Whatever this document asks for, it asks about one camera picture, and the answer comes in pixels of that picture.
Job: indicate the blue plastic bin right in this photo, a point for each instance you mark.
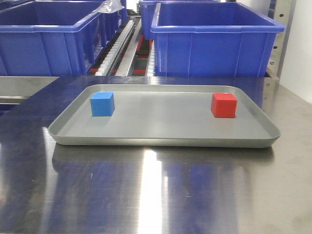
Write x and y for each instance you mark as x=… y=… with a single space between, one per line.
x=212 y=39

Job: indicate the red cube block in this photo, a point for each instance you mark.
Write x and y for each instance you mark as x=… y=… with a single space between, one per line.
x=223 y=105

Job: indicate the clear plastic bag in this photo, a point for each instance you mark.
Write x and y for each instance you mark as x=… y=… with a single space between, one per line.
x=110 y=6

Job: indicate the blue cube block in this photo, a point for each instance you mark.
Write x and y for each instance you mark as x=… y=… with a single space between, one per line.
x=102 y=104

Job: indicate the grey metal tray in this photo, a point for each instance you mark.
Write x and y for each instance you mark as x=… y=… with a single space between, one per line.
x=164 y=115

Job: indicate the blue plastic bin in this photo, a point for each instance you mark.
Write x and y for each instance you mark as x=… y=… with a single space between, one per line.
x=212 y=39
x=54 y=37

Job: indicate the steel shelf upright post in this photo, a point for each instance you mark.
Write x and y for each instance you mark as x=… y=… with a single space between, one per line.
x=283 y=12

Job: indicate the blue plastic bin left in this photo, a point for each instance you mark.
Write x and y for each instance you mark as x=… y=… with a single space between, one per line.
x=54 y=37

